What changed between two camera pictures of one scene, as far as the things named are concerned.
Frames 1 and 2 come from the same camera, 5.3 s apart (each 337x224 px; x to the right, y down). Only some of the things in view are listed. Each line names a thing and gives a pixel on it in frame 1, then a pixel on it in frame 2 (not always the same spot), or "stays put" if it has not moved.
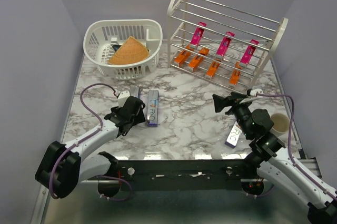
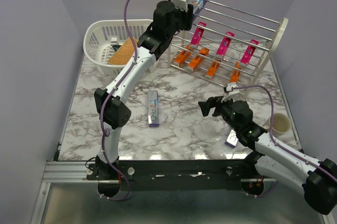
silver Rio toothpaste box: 135,91 to 198,1
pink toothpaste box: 225,43 stays put
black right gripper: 235,101 to 212,102
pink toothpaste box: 249,52 stays put
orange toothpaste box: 236,73 stays put
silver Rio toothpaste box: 152,108 stays put
